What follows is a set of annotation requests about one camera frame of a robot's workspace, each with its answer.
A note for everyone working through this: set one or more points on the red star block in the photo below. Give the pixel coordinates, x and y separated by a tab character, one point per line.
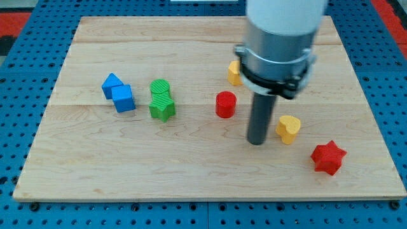
328	158

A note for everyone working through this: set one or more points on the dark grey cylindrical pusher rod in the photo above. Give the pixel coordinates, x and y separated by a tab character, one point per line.
259	121

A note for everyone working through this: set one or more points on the green star block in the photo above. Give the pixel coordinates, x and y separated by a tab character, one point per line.
162	107

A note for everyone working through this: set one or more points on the green cylinder block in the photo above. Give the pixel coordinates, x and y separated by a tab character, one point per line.
160	87

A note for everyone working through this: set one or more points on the yellow heart block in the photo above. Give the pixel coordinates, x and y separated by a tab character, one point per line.
288	128

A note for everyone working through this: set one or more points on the blue cube block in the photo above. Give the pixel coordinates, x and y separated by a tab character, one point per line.
122	98

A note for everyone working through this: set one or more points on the yellow block behind arm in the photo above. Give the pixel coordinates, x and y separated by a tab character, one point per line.
234	73

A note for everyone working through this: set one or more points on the light wooden board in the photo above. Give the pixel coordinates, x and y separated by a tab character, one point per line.
85	151

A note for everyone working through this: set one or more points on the red cylinder block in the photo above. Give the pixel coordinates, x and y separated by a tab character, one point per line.
225	104

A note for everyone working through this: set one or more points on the blue triangle block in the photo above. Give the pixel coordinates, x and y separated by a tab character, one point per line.
110	82

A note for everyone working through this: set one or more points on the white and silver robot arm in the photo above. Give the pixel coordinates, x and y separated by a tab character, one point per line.
276	53

